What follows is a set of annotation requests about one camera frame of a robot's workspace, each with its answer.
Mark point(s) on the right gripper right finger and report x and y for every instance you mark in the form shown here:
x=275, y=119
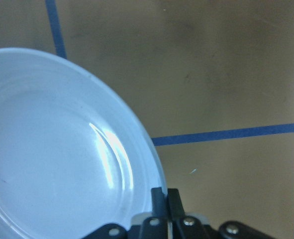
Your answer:
x=190, y=227

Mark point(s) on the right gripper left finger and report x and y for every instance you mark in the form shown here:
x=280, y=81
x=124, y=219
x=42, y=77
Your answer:
x=154, y=226

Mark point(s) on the blue plate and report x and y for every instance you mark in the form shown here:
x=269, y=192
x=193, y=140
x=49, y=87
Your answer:
x=73, y=155

